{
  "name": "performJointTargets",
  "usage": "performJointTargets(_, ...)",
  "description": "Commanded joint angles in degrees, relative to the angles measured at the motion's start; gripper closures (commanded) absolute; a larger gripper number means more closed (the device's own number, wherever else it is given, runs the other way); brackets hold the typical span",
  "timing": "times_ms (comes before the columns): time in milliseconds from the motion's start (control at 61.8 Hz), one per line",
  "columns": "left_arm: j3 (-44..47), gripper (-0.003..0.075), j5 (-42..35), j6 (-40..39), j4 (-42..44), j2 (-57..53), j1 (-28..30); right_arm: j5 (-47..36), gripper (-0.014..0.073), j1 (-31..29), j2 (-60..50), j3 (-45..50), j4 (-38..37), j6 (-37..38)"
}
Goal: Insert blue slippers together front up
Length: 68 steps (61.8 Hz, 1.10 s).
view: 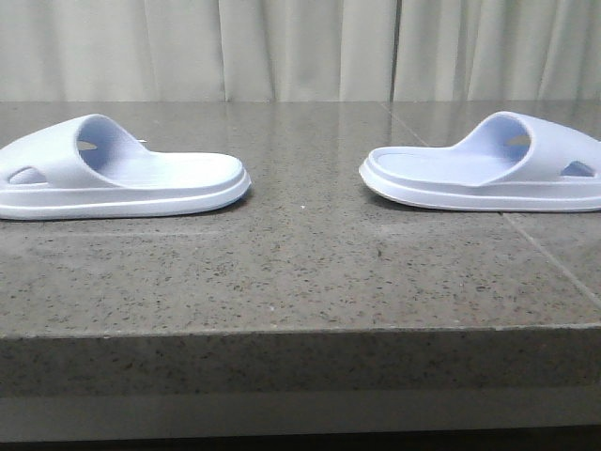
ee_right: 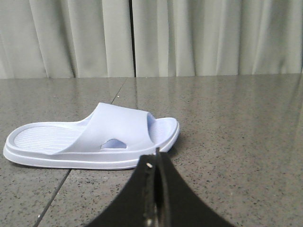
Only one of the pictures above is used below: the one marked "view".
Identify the light blue slipper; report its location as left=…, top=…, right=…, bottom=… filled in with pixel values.
left=1, top=114, right=251, bottom=220
left=359, top=111, right=600, bottom=211

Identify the white pleated curtain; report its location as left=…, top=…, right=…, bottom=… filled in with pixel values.
left=1, top=1, right=600, bottom=101

